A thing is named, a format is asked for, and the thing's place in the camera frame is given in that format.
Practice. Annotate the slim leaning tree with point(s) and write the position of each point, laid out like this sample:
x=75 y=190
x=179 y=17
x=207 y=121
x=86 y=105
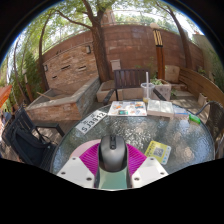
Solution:
x=183 y=40

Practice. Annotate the black grey computer mouse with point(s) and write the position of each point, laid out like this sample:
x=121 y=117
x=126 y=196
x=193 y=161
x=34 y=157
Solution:
x=113 y=151

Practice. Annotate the curved wooden bench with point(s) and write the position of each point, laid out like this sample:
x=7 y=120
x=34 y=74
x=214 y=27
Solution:
x=203 y=85

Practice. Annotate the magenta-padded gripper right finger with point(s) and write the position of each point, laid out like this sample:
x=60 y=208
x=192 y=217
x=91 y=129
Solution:
x=137 y=159

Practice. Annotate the yellow card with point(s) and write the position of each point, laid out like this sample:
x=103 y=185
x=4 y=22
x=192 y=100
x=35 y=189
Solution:
x=158 y=152

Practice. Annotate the dark wicker chair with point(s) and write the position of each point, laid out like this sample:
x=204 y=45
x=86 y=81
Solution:
x=215 y=123

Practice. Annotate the grey wall utility box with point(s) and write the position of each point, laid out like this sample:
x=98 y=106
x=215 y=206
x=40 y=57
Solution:
x=115 y=65

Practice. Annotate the thin bent tree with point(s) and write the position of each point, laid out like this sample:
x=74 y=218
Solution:
x=41 y=56

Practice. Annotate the clear plastic cup with straw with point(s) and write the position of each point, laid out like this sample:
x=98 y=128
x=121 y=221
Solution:
x=147 y=90

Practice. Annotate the white licence plate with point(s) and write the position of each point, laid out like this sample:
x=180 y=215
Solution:
x=90 y=122

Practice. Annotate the colourful picture book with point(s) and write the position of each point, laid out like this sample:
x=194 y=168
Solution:
x=127 y=108

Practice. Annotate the dark wooden slatted chair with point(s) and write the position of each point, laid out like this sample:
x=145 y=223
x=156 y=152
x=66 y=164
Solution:
x=128 y=79

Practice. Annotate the wall lamp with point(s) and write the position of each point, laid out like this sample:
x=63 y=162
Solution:
x=45 y=67
x=88 y=49

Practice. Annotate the low concrete planter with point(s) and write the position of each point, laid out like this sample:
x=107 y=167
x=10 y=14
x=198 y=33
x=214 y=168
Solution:
x=105 y=93

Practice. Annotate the wooden garden lamp post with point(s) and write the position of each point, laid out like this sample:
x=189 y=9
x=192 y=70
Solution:
x=159 y=50

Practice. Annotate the stone raised garden bed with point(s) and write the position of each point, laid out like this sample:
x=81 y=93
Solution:
x=63 y=105

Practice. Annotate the round green mouse pad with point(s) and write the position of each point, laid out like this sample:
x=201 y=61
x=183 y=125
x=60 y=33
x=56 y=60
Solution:
x=112 y=180

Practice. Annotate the green lighter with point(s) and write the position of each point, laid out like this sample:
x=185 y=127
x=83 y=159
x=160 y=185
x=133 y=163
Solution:
x=194 y=119

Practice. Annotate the thick forked tree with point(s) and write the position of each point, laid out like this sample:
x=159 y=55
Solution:
x=100 y=50

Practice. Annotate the white book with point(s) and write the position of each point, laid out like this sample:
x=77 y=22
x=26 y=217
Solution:
x=160 y=108

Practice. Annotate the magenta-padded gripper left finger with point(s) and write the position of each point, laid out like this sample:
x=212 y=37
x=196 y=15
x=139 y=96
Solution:
x=87 y=159

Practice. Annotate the black metal chair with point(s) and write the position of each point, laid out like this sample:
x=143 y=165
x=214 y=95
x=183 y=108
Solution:
x=25 y=140

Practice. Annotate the beige stone block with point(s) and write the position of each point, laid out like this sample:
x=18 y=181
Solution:
x=172 y=74

